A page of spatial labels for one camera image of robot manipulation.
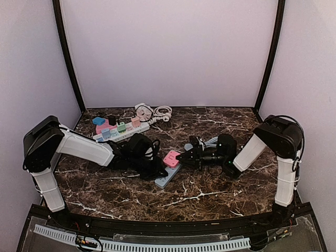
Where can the green USB charger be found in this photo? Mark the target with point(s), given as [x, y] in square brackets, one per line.
[121, 127]

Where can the salmon pink charger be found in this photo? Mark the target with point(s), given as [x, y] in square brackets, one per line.
[135, 122]

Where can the right black frame post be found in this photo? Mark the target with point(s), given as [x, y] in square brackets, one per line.
[271, 55]

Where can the blue power strip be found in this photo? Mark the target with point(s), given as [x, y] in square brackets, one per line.
[163, 182]

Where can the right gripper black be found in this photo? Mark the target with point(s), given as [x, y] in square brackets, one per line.
[197, 156]

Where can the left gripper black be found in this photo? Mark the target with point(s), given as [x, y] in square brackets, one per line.
[156, 168]

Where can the grey-blue charger cube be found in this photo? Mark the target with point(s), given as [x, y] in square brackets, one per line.
[106, 133]

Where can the blue plug on hub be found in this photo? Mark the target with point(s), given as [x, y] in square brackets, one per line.
[98, 121]

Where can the pink plug adapter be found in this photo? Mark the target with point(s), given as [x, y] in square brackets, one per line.
[170, 159]

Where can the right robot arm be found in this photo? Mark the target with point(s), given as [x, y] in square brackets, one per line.
[280, 136]

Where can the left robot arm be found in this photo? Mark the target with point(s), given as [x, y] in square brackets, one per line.
[124, 147]

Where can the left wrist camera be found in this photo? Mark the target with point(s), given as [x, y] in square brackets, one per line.
[139, 145]

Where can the left black frame post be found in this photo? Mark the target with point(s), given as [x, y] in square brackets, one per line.
[66, 54]

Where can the black plug on hub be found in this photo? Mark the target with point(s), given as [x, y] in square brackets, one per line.
[112, 120]

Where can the black front rail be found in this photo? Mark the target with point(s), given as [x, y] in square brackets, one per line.
[249, 225]

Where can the pink white round socket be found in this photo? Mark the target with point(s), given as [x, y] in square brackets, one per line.
[144, 112]

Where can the white multicolour power strip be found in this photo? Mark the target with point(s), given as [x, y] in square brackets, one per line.
[116, 136]

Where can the black frame post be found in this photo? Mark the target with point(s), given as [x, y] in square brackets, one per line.
[271, 55]
[66, 54]

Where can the white slotted cable duct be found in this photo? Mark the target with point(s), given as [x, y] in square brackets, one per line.
[70, 238]

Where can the pink triangular power hub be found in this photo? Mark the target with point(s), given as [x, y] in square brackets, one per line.
[105, 125]

